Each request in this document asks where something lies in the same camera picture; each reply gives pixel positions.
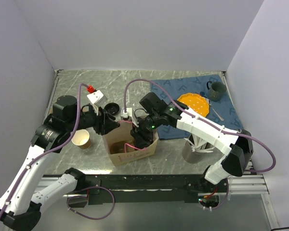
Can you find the purple cable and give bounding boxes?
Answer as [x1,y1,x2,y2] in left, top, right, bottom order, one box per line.
[0,83,90,231]
[123,79,277,173]

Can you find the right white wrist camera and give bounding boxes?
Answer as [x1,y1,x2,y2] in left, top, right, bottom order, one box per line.
[120,107,139,127]

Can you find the pink cream paper gift bag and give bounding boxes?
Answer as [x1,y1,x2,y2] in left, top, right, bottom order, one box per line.
[102,120,159,166]

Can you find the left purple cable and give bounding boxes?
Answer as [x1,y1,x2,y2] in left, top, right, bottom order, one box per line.
[0,83,90,231]

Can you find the grey cylindrical straw holder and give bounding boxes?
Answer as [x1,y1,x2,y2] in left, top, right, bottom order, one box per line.
[182,135,209,164]

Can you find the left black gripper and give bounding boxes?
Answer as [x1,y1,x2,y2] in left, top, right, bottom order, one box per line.
[66,103,120,134]

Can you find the silver spoon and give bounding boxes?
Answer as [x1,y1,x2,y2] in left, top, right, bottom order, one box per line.
[199,91,224,121]

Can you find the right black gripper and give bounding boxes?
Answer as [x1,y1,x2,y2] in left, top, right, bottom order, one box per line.
[131,111,161,151]

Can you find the dark green mug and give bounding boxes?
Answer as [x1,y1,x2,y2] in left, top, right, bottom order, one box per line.
[206,81,227,102]

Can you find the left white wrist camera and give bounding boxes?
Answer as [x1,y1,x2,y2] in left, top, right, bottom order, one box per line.
[87,85,107,114]

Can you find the orange dotted plate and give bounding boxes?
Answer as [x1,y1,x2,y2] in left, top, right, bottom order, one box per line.
[178,93,210,117]

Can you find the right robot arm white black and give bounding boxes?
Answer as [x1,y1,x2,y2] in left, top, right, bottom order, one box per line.
[131,92,253,192]

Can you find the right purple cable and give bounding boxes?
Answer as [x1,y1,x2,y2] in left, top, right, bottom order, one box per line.
[123,79,277,173]

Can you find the blue lettered cloth placemat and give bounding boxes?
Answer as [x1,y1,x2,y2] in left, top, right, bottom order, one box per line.
[153,75,243,130]

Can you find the black plastic cup lid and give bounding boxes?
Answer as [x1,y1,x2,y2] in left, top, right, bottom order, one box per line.
[105,103,120,116]

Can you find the brown paper coffee cup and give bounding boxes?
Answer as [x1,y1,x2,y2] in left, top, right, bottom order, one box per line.
[71,129,91,149]

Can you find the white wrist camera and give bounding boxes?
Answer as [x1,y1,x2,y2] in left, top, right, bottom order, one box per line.
[87,85,107,114]
[120,107,139,127]

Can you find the black mounting base rail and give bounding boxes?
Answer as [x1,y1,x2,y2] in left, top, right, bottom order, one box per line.
[57,173,232,205]

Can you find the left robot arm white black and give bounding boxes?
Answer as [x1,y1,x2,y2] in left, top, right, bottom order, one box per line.
[0,95,119,231]

